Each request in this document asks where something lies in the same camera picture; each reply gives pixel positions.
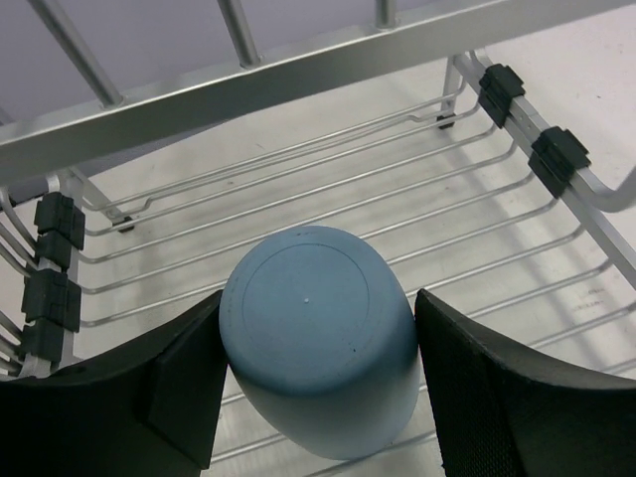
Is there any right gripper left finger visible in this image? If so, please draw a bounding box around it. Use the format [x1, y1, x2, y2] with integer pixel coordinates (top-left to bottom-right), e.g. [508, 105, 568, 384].
[1, 292, 228, 476]

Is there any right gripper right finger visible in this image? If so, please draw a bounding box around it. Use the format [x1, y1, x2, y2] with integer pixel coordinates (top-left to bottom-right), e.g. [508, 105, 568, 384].
[414, 289, 635, 476]

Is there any blue cup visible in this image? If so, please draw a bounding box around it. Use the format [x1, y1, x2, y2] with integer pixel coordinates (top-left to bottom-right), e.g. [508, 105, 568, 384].
[219, 226, 420, 460]

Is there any silver wire dish rack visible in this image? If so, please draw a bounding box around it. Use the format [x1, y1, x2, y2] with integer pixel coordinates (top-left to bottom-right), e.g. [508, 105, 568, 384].
[1, 1, 635, 476]

